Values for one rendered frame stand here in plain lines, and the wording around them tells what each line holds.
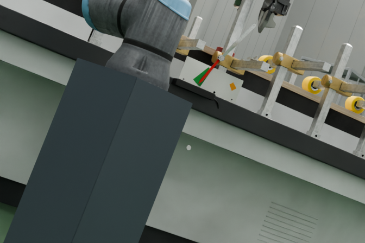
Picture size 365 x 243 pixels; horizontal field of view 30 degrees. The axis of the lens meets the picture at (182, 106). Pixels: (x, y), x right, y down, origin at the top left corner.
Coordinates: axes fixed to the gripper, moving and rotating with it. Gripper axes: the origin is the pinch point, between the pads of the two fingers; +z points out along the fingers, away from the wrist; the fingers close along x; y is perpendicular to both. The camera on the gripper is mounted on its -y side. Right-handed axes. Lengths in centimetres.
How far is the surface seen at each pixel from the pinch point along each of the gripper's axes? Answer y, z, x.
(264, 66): -1.8, 16.1, -21.4
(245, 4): -6.6, -8.0, 6.1
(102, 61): -52, 35, 4
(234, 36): -5.9, 5.4, 6.1
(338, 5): 396, -227, 664
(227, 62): -5.1, 16.2, 5.4
